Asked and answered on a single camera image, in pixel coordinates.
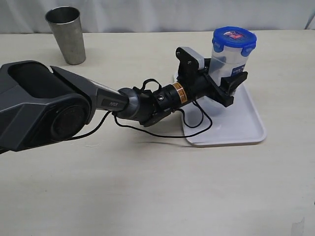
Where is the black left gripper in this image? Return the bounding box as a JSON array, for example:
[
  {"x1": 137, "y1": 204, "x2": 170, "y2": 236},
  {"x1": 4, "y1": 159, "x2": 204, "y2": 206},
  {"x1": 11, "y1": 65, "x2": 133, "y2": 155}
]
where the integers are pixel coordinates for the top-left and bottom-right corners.
[{"x1": 178, "y1": 71, "x2": 248, "y2": 107}]

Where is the clear plastic tall container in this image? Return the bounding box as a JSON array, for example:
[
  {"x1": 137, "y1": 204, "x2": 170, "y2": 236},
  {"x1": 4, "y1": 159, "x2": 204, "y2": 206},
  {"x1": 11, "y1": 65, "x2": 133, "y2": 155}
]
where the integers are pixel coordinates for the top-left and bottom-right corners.
[{"x1": 208, "y1": 46, "x2": 249, "y2": 86}]

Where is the blue snap-lock container lid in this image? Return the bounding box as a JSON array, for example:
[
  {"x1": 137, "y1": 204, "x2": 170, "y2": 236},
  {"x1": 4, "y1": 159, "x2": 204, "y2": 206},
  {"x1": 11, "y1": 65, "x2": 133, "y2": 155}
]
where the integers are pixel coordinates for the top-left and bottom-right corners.
[{"x1": 212, "y1": 26, "x2": 257, "y2": 57}]

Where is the stainless steel tumbler cup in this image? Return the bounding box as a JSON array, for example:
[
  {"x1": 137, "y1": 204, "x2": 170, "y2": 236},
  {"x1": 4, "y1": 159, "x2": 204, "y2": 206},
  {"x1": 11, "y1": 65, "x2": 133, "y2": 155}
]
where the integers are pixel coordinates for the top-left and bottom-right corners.
[{"x1": 45, "y1": 6, "x2": 86, "y2": 65}]

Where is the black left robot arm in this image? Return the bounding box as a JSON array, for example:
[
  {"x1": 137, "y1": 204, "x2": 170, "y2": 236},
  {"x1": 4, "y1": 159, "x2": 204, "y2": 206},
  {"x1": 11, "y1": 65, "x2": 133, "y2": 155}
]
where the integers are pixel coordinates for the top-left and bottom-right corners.
[{"x1": 0, "y1": 60, "x2": 248, "y2": 153}]

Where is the white rectangular plastic tray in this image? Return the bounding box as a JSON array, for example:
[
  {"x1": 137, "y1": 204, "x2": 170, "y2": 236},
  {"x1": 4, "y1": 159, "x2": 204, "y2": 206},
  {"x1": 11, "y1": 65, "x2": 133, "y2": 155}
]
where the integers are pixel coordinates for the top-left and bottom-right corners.
[{"x1": 186, "y1": 85, "x2": 267, "y2": 147}]

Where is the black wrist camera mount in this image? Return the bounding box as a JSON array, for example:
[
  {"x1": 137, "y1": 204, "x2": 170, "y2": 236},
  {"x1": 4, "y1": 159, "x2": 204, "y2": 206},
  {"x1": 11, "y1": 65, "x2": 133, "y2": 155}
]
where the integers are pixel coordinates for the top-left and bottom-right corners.
[{"x1": 176, "y1": 46, "x2": 205, "y2": 83}]

